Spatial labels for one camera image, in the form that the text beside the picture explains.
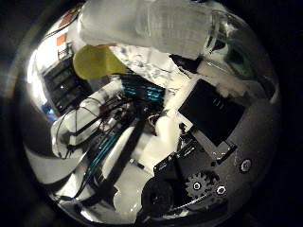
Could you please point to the blue floral white tablecloth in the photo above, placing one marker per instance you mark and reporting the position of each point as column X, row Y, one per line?
column 151, row 67

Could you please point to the clear spray bottle black head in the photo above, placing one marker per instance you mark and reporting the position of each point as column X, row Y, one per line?
column 148, row 28

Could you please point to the black storage rack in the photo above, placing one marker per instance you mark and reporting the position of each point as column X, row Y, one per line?
column 64, row 85

